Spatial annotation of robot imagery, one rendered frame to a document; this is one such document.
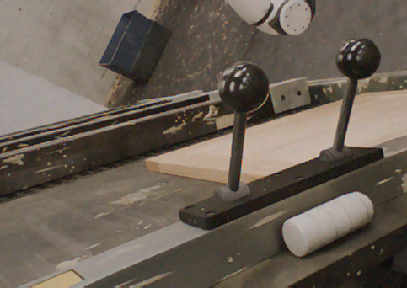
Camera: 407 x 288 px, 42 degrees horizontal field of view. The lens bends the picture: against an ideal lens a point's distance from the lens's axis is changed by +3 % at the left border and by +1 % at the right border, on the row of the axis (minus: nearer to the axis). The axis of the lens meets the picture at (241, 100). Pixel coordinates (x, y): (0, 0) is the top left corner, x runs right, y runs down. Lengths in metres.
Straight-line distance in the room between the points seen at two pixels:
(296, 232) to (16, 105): 4.36
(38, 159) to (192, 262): 0.71
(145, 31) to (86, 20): 1.08
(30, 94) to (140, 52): 1.15
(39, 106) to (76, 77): 1.52
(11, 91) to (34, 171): 3.62
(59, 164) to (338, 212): 0.74
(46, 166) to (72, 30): 5.12
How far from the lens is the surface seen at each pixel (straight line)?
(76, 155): 1.10
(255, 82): 0.36
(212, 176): 0.73
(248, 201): 0.42
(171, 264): 0.39
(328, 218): 0.43
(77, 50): 6.18
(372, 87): 1.24
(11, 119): 4.72
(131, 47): 5.23
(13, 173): 1.08
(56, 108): 4.75
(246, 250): 0.42
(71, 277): 0.40
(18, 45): 6.08
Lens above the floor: 1.69
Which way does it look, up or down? 29 degrees down
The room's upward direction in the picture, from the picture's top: 61 degrees counter-clockwise
